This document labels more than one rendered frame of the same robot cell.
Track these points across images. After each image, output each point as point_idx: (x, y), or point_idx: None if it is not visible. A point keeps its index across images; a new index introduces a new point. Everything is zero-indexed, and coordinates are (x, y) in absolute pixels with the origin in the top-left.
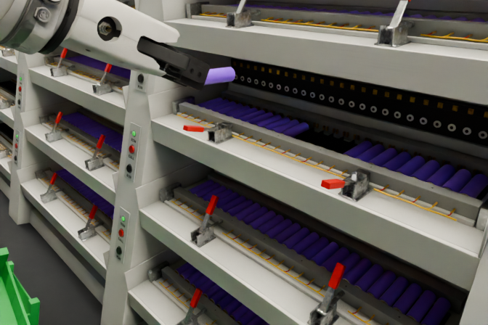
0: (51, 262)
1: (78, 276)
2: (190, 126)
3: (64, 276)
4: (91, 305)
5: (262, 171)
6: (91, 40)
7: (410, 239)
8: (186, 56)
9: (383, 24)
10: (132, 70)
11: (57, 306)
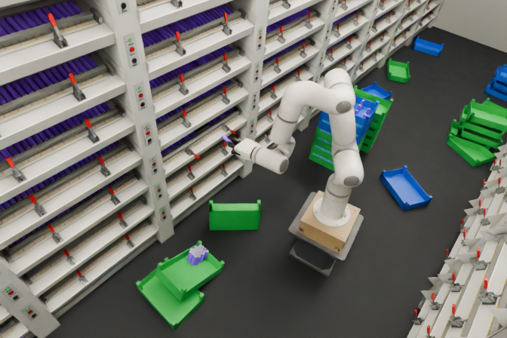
0: (111, 282)
1: (125, 264)
2: (199, 156)
3: (125, 271)
4: (149, 250)
5: (210, 145)
6: None
7: (238, 126)
8: (239, 140)
9: (214, 96)
10: (147, 173)
11: (150, 263)
